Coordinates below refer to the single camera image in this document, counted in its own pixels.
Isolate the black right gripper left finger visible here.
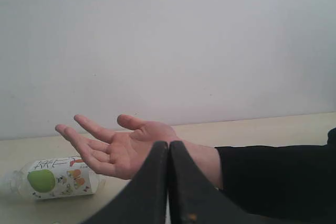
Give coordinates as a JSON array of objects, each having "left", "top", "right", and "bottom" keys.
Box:
[{"left": 84, "top": 141, "right": 169, "bottom": 223}]

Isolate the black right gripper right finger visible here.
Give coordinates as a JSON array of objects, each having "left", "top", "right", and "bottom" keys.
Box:
[{"left": 169, "top": 141, "right": 263, "bottom": 224}]

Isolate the green apple label bottle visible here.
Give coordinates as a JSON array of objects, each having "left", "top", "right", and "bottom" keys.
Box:
[{"left": 1, "top": 156, "right": 105, "bottom": 200}]

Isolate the forearm in black sleeve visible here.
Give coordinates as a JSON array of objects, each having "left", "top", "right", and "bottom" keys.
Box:
[{"left": 184, "top": 130, "right": 335, "bottom": 223}]

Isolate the open bare human hand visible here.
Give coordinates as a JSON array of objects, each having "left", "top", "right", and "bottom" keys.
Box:
[{"left": 55, "top": 114, "right": 179, "bottom": 180}]

